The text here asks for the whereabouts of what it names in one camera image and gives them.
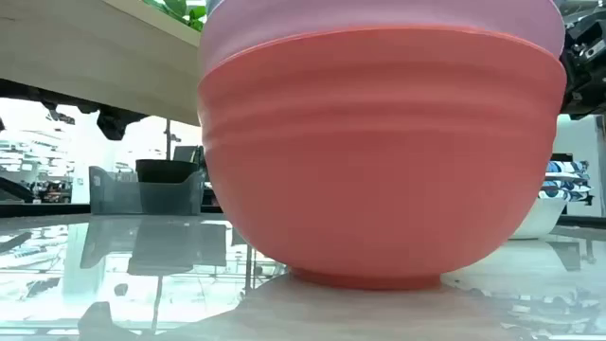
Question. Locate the blue white patterned bowl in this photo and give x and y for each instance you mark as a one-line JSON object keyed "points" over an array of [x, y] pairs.
{"points": [[540, 218], [568, 166]]}

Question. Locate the pink plastic bowl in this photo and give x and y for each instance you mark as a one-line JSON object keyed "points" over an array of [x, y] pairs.
{"points": [[379, 14]]}

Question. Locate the coral red plastic bowl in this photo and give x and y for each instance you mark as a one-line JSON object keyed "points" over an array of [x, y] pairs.
{"points": [[379, 166]]}

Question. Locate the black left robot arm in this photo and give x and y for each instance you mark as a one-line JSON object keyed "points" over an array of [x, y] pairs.
{"points": [[28, 92]]}

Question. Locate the black stand pole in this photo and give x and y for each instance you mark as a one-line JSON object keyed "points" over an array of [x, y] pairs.
{"points": [[167, 137]]}

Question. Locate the grey translucent plastic tray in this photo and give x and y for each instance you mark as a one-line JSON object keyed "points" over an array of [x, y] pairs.
{"points": [[113, 199]]}

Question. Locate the dark background equipment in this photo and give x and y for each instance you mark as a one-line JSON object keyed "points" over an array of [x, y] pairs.
{"points": [[52, 192]]}

